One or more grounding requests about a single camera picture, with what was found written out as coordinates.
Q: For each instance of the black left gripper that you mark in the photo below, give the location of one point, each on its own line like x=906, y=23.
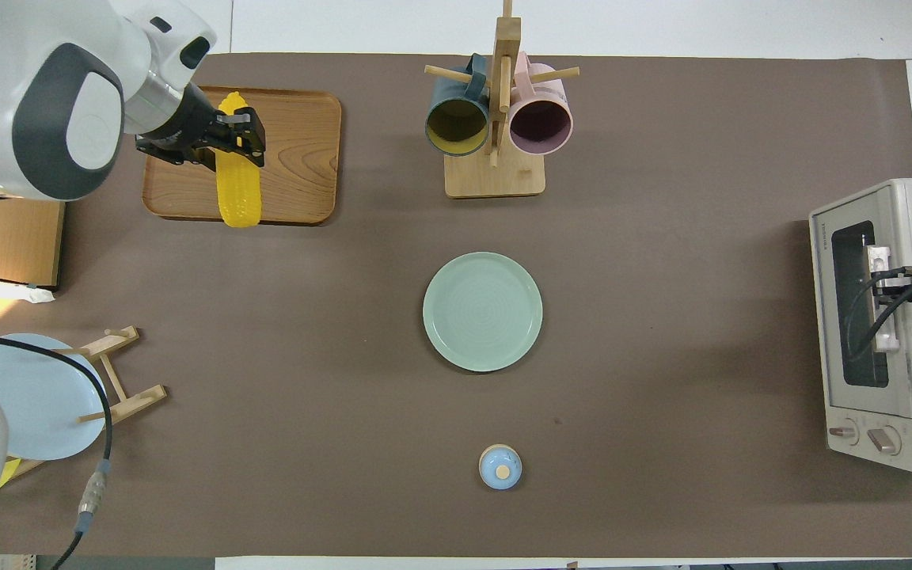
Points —
x=183, y=131

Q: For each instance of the yellow corn cob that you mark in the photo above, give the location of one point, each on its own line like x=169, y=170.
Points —
x=239, y=194

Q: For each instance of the white toaster oven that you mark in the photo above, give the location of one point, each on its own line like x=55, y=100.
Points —
x=907, y=396

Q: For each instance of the pale green round plate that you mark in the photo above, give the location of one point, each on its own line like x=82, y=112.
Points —
x=482, y=312

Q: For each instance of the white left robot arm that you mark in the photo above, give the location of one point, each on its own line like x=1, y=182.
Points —
x=44, y=95

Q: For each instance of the wooden serving tray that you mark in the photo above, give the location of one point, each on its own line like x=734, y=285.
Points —
x=302, y=158

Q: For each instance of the dark teal mug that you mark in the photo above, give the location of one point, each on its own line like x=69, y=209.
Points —
x=456, y=123

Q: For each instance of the wooden mug tree rack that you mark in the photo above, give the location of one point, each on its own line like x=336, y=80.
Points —
x=495, y=178

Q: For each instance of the wooden plate rack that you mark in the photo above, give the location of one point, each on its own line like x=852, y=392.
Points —
x=127, y=400

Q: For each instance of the pink mug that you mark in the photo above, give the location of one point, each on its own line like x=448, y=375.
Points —
x=541, y=119

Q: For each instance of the light blue plate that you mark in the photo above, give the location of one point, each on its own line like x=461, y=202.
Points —
x=36, y=404

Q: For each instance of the brown table mat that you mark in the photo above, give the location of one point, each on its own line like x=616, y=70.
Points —
x=424, y=435

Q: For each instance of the yellow plate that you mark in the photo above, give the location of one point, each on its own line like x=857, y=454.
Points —
x=9, y=473

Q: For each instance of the small blue call bell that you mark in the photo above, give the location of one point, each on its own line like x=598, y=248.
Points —
x=500, y=467

